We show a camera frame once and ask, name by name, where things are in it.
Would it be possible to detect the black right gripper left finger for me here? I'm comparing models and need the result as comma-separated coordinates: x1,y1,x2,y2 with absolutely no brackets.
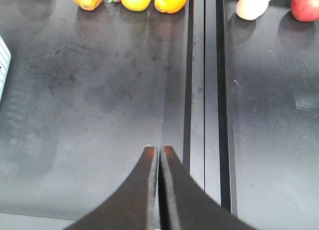
66,146,158,230

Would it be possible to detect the light blue plastic basket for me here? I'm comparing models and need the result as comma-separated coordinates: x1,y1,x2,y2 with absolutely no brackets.
0,36,11,98

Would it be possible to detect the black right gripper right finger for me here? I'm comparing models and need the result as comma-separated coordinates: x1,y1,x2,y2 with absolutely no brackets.
159,146,253,230

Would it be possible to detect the orange right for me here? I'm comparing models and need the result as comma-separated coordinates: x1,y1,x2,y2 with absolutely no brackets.
154,0,188,14

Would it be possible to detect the black wooden fruit stand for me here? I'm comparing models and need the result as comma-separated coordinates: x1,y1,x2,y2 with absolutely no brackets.
0,0,319,230

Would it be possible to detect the red apple back left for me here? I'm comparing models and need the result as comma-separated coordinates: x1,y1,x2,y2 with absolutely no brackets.
291,0,319,22

